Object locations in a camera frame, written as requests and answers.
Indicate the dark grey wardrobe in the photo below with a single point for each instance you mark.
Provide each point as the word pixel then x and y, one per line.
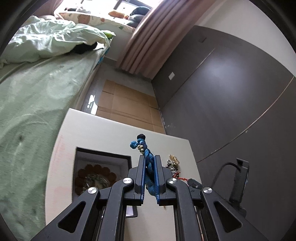
pixel 232 100

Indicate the orange plush toy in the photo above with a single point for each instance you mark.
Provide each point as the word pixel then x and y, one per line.
pixel 117 14

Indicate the light green duvet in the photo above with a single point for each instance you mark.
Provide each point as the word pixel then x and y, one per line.
pixel 39 39

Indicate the white wall switch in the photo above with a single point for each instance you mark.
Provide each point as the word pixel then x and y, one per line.
pixel 171 76

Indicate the green bed sheet mattress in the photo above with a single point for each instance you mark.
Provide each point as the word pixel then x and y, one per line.
pixel 35 98

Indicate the dark blue cushion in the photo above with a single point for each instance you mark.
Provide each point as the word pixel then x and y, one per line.
pixel 136 16

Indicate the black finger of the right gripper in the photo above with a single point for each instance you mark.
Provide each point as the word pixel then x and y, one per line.
pixel 194 184

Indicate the black cloth on bed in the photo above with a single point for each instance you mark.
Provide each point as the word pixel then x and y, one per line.
pixel 82 48

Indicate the flattened cardboard sheet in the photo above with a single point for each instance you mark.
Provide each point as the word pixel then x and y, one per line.
pixel 131 107

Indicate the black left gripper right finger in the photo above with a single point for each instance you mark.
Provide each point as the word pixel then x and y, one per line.
pixel 200 214

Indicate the gold butterfly brooch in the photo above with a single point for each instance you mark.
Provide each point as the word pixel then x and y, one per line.
pixel 173 160

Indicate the pink curtain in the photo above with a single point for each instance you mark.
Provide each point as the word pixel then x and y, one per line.
pixel 158 34

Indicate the patterned white pillow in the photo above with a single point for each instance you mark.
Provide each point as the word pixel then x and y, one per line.
pixel 95 20

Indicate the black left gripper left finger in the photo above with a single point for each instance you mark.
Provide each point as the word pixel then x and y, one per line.
pixel 99 214

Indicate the black jewelry box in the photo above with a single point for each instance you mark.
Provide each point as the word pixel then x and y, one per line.
pixel 98 169

